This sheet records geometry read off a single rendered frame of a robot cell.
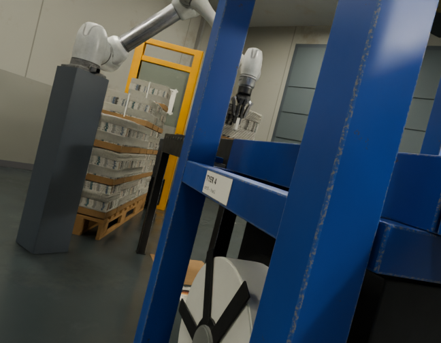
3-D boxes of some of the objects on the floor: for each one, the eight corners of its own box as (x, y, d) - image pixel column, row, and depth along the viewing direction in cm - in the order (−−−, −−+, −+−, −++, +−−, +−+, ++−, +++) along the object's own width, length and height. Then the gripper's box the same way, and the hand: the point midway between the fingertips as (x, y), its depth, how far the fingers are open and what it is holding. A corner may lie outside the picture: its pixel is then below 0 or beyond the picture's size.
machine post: (119, 390, 104) (252, -142, 99) (148, 390, 107) (279, -125, 102) (121, 412, 96) (266, -166, 91) (153, 412, 99) (295, -147, 94)
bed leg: (135, 250, 237) (160, 150, 235) (143, 252, 239) (169, 152, 237) (136, 253, 232) (161, 151, 229) (145, 254, 234) (170, 153, 231)
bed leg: (175, 367, 122) (225, 173, 120) (192, 367, 124) (240, 177, 122) (180, 378, 116) (231, 175, 114) (196, 378, 119) (248, 180, 116)
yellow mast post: (99, 194, 407) (138, 34, 401) (102, 193, 416) (140, 37, 410) (107, 196, 407) (146, 36, 401) (109, 195, 416) (148, 39, 410)
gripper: (253, 91, 199) (242, 133, 200) (232, 84, 194) (221, 126, 195) (259, 90, 192) (248, 133, 193) (237, 82, 187) (226, 126, 188)
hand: (236, 124), depth 194 cm, fingers closed
